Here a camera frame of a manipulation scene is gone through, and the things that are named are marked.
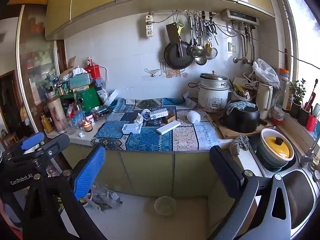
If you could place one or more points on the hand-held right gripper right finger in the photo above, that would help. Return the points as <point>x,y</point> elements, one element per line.
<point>225,171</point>

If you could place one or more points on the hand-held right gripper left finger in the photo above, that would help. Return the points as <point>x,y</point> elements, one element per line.
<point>90,172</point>

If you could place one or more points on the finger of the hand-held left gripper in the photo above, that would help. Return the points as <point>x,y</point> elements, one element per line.
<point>53,143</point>
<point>32,140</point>

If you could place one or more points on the translucent round bin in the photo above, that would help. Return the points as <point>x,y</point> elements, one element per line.
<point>165,205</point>

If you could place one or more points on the blue cup with clear lid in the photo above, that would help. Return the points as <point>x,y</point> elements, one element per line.
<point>146,115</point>

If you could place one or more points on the white printed leaflet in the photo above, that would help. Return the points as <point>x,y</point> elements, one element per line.
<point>160,113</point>

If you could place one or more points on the amber bottle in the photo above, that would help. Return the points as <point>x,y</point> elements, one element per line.
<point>47,123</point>

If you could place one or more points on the pink thermos bottle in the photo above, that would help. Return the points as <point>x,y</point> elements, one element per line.
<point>57,115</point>

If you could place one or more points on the plastic bag with grey packets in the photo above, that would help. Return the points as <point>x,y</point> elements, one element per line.
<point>105,197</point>

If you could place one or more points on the crumpled white paper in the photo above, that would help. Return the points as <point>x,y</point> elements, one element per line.
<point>81,134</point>

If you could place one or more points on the grey rag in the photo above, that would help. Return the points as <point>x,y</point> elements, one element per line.
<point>238,145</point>

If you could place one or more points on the wooden cutting board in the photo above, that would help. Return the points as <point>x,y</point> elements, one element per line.
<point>225,135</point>

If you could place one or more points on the candle in glass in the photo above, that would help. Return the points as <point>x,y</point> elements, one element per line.
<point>87,127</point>

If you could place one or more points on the black cooking pot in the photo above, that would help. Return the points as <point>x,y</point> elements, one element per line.
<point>240,121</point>

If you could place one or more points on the green box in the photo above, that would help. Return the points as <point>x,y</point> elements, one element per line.
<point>88,98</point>

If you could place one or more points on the yellow pot lid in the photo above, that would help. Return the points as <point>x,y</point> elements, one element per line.
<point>277,146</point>

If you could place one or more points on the yellow-green base cabinets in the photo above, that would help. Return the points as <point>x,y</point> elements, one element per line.
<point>150,172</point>

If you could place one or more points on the white open plastic box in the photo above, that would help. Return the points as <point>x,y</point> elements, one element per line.
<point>131,128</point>

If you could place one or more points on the blue knit cloth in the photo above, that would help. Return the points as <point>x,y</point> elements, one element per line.
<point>241,105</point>

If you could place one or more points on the blue patchwork cloth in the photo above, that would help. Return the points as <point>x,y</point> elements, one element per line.
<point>150,140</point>

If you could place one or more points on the teal tissue box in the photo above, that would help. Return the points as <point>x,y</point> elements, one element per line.
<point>80,80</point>

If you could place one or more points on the long white box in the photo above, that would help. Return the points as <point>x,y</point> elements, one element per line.
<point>168,127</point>

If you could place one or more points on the white rice cooker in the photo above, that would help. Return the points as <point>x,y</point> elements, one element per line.
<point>212,97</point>

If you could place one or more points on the small brown cardboard box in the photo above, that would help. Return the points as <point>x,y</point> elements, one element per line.
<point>171,117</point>

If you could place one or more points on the stacked small bowls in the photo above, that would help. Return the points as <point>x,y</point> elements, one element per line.
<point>278,116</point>

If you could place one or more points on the wooden framed glass door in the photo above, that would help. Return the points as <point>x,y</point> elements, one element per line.
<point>37,62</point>

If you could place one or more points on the steel sink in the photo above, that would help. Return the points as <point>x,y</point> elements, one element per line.
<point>300,195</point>

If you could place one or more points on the white thermos jug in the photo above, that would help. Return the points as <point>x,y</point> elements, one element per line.
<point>265,100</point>

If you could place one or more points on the red tin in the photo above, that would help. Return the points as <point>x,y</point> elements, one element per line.
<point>96,70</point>

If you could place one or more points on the steel sink faucet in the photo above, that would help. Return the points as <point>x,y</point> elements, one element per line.
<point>308,155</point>

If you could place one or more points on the red utensil holder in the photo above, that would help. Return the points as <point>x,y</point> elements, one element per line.
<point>311,123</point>

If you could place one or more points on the clear plastic bag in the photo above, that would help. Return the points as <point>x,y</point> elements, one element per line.
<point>266,73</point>

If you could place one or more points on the potted green plant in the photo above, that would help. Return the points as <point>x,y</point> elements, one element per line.
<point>297,92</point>

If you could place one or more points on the steel ladle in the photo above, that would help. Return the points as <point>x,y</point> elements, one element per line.
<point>200,60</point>

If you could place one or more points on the red spatula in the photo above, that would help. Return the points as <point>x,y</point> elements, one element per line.
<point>311,97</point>

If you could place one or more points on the small mesh strainer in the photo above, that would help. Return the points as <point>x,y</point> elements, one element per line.
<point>211,53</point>

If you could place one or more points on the black frying pan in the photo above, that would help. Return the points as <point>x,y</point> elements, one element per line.
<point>175,60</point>

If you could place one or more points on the steel slotted skimmer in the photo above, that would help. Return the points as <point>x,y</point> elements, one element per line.
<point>196,51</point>

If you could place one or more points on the kitchen scissors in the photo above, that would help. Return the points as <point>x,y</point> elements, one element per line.
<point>212,28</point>

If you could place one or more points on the cleaver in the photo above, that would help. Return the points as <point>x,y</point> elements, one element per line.
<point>173,32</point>

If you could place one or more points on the yellow peeler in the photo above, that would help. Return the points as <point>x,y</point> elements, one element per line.
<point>179,28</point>

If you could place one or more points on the white power strip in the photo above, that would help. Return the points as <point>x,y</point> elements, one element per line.
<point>149,26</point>

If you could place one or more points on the white water heater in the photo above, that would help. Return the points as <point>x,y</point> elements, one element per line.
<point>240,16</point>

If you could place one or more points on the window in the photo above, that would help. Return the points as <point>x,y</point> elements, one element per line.
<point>307,25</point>

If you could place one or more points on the wall water pipes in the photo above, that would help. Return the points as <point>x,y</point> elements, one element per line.
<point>243,60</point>

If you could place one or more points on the white wall socket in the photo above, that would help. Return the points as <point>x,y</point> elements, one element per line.
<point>232,47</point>

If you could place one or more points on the steel hanging rail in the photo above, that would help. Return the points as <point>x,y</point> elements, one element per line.
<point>185,11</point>

